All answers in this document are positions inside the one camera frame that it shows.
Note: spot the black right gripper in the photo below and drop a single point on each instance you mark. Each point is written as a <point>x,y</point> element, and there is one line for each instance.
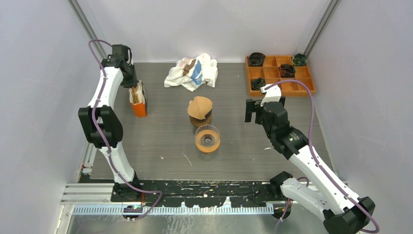
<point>253,106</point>

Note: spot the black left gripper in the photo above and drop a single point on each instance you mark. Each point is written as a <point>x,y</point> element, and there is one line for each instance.
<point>133,82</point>

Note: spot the brown paper coffee filter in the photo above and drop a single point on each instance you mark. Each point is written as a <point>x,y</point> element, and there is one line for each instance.
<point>199,106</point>

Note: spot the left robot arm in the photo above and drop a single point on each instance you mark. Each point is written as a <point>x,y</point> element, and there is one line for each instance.
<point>101,126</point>

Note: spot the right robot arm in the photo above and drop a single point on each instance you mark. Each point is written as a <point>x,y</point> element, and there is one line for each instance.
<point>341,210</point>

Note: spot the orange coffee filter box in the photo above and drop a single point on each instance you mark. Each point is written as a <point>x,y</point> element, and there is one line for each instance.
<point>138,99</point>

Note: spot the rolled dark green tie front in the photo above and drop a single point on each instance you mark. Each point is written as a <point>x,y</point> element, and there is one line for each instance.
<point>257,84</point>

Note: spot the orange wooden compartment tray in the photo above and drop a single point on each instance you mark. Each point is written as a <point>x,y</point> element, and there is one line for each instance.
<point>271,72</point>

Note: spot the rolled dark tie back left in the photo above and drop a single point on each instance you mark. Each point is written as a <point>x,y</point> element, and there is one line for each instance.
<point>256,59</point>

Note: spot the rolled orange floral tie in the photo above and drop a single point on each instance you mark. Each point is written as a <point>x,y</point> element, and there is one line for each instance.
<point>287,71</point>

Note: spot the crumpled white plastic bag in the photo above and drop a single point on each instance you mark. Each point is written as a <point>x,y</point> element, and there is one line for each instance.
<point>191,73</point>

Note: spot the rolled green floral tie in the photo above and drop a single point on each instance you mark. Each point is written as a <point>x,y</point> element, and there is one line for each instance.
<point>299,60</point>

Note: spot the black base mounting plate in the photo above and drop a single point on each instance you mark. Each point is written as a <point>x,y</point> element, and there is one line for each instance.
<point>203,194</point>

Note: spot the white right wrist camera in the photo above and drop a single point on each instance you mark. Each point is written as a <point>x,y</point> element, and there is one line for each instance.
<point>272,93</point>

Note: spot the aluminium frame rail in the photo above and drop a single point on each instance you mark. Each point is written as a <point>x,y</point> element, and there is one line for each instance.
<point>95,199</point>

